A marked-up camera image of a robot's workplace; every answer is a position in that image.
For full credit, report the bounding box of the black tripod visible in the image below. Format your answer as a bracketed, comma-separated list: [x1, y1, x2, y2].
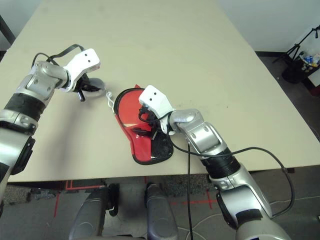
[273, 24, 320, 66]

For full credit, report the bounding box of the grey robot left leg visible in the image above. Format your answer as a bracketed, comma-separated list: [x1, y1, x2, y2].
[68, 184, 121, 240]

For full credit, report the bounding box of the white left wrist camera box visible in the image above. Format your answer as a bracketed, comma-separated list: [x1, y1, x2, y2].
[59, 48, 102, 94]

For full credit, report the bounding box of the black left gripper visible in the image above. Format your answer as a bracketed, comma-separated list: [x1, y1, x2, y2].
[75, 73, 101, 102]

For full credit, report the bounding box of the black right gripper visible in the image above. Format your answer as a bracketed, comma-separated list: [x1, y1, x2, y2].
[132, 105, 161, 140]

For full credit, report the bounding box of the black metal table frame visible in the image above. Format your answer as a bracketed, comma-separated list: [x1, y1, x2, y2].
[0, 14, 16, 59]

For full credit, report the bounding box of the white floor cable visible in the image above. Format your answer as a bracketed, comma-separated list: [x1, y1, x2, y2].
[174, 196, 320, 240]

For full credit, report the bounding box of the black round bag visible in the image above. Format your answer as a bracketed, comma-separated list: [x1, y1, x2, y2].
[281, 60, 309, 84]

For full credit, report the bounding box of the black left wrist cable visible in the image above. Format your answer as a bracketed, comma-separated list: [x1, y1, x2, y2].
[32, 44, 86, 69]

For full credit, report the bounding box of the grey robot right leg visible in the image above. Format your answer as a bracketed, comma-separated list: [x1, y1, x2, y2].
[145, 183, 179, 240]

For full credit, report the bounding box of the white plush keychain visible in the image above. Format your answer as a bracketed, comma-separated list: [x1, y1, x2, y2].
[83, 77, 116, 111]

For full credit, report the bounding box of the white box of colourful items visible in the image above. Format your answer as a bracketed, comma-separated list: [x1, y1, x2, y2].
[298, 48, 320, 89]

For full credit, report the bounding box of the grey robot leg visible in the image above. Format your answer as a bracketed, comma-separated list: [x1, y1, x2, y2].
[145, 183, 179, 240]
[68, 184, 121, 240]

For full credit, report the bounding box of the red black paddle case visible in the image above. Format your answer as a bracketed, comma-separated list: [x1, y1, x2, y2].
[113, 83, 175, 166]

